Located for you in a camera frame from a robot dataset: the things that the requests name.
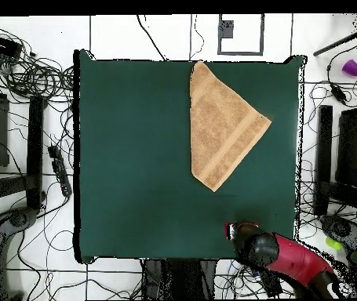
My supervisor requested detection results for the purple cup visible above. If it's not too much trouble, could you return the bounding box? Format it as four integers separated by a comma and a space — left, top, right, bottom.
341, 59, 357, 78

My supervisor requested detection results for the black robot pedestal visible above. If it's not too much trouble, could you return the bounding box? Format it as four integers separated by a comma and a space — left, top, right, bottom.
141, 258, 218, 300

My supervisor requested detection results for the dark grey square patch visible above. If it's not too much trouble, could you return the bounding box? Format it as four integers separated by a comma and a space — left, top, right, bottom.
220, 20, 235, 39

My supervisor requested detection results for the yellow-green small object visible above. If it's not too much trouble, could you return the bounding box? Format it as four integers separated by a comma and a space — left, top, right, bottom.
325, 236, 344, 251

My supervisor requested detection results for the dark grey stand foot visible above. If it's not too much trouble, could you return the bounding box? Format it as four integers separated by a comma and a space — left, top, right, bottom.
320, 214, 357, 255
0, 206, 38, 300

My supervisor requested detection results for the black upright bar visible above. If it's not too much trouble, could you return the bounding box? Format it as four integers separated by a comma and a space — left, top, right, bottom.
26, 95, 46, 210
317, 104, 334, 217

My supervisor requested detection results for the black power adapter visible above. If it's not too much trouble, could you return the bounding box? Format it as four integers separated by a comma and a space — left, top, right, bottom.
330, 83, 349, 107

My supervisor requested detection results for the dark green table cloth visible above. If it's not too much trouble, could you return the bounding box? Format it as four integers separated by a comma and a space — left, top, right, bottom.
72, 49, 306, 264

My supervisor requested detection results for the black tripod pole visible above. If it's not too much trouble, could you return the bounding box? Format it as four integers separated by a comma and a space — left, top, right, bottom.
312, 13, 357, 57

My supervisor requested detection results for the black cable tangle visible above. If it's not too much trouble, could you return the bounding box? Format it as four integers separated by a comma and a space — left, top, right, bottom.
0, 18, 75, 104

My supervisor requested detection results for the black rectangular block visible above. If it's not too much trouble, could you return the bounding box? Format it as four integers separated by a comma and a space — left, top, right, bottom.
257, 269, 283, 298

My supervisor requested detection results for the black power strip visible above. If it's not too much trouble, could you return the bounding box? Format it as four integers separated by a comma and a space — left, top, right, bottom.
47, 145, 73, 198

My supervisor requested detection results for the orange terry towel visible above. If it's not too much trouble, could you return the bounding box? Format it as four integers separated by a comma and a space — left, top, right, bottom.
189, 60, 272, 193

